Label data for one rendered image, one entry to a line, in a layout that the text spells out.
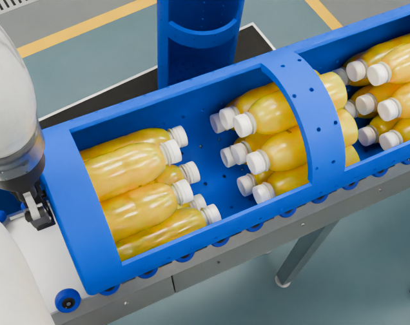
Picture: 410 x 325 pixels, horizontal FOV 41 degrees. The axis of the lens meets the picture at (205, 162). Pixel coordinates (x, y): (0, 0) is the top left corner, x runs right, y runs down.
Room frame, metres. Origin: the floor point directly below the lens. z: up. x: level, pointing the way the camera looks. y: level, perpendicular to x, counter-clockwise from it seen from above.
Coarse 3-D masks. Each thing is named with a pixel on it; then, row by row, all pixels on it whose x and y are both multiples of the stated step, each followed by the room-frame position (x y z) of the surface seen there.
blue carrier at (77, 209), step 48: (288, 48) 0.65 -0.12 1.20; (336, 48) 0.78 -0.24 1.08; (144, 96) 0.51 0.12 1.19; (192, 96) 0.60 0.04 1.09; (288, 96) 0.52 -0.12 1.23; (48, 144) 0.38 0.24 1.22; (96, 144) 0.48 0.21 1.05; (192, 144) 0.55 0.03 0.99; (336, 144) 0.47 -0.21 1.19; (48, 192) 0.30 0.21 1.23; (192, 192) 0.46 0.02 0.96; (288, 192) 0.40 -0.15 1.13; (96, 240) 0.25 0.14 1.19; (192, 240) 0.30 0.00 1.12; (96, 288) 0.21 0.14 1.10
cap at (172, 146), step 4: (172, 140) 0.45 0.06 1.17; (168, 144) 0.44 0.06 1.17; (172, 144) 0.44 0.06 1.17; (176, 144) 0.44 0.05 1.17; (168, 148) 0.43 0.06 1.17; (172, 148) 0.43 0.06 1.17; (176, 148) 0.43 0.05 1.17; (172, 152) 0.42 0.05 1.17; (176, 152) 0.43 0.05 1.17; (180, 152) 0.43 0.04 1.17; (172, 156) 0.42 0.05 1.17; (176, 156) 0.42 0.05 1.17; (180, 156) 0.42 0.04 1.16; (172, 160) 0.42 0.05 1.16; (176, 160) 0.42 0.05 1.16; (180, 160) 0.42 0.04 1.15
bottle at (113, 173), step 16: (144, 144) 0.42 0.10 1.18; (160, 144) 0.44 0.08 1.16; (96, 160) 0.38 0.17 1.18; (112, 160) 0.38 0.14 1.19; (128, 160) 0.39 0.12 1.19; (144, 160) 0.39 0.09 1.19; (160, 160) 0.40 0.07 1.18; (96, 176) 0.35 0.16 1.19; (112, 176) 0.36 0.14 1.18; (128, 176) 0.37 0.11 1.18; (144, 176) 0.37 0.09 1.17; (96, 192) 0.33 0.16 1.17; (112, 192) 0.34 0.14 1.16
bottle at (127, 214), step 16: (128, 192) 0.36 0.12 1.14; (144, 192) 0.36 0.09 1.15; (160, 192) 0.36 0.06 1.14; (176, 192) 0.37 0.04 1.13; (112, 208) 0.32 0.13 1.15; (128, 208) 0.33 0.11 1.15; (144, 208) 0.33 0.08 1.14; (160, 208) 0.34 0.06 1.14; (176, 208) 0.35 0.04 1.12; (112, 224) 0.30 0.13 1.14; (128, 224) 0.30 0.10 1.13; (144, 224) 0.31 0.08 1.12
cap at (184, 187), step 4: (184, 180) 0.40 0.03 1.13; (180, 184) 0.39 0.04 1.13; (184, 184) 0.39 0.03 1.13; (188, 184) 0.39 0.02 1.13; (180, 188) 0.38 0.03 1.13; (184, 188) 0.38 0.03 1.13; (188, 188) 0.38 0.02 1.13; (184, 192) 0.38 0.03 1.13; (188, 192) 0.38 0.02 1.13; (184, 196) 0.37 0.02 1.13; (188, 196) 0.37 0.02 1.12; (192, 196) 0.37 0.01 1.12; (184, 200) 0.37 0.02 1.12; (188, 200) 0.37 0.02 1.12; (192, 200) 0.37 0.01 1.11
